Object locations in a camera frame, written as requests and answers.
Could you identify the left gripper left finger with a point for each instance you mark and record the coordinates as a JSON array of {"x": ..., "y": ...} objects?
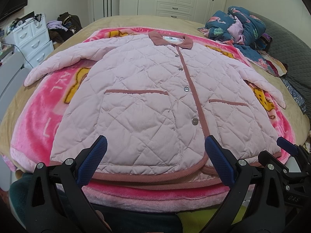
[{"x": 55, "y": 200}]

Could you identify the blue flamingo quilt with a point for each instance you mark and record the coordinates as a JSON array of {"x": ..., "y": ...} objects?
[{"x": 246, "y": 32}]

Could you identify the grey upholstered headboard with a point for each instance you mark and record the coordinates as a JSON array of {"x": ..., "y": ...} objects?
[{"x": 292, "y": 51}]

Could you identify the white drawer chest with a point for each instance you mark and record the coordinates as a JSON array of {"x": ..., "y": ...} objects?
[{"x": 32, "y": 40}]

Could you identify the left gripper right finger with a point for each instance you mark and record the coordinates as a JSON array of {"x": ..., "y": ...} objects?
[{"x": 266, "y": 210}]

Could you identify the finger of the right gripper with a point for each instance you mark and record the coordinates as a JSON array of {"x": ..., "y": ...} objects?
[{"x": 290, "y": 148}]

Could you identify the pink quilted jacket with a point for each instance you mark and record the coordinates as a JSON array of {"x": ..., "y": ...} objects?
[{"x": 156, "y": 98}]

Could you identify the grey white cabinet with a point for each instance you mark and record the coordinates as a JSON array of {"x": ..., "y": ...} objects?
[{"x": 13, "y": 74}]

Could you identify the dark clothes pile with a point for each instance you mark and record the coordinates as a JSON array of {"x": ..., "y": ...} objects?
[{"x": 63, "y": 28}]

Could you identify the tan bed cover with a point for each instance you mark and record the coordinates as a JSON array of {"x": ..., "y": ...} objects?
[{"x": 299, "y": 122}]

